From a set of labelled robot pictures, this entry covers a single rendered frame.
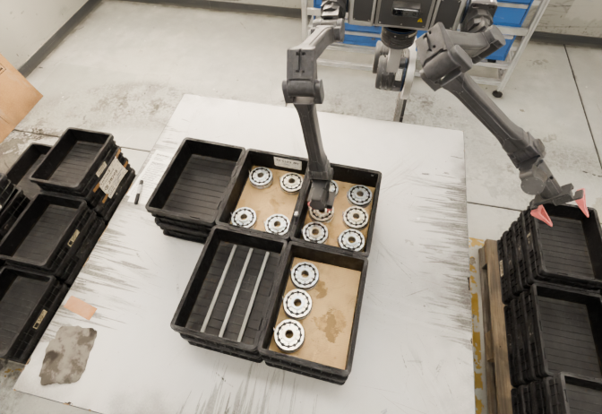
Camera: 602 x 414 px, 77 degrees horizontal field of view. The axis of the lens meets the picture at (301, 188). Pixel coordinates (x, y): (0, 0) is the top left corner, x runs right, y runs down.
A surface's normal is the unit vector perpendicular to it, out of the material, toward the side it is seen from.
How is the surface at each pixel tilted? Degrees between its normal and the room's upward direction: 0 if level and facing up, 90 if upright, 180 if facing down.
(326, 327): 0
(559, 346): 0
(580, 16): 90
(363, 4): 90
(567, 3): 90
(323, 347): 0
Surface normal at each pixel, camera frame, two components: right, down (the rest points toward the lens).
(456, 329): -0.02, -0.58
